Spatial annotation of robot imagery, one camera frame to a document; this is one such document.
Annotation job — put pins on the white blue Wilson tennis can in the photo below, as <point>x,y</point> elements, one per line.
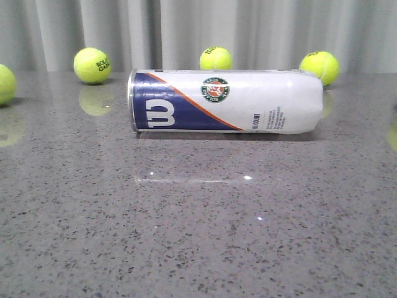
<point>226,101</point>

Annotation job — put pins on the yellow tennis ball centre back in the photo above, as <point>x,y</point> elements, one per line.
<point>215,58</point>

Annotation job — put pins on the Roland Garros yellow tennis ball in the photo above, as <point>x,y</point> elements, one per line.
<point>92,65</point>

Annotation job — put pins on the yellow tennis ball right back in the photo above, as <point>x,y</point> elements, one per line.
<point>323,64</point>

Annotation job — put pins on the Wilson 3 yellow tennis ball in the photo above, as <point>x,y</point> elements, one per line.
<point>8,84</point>

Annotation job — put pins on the grey curtain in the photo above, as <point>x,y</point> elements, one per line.
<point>46,35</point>

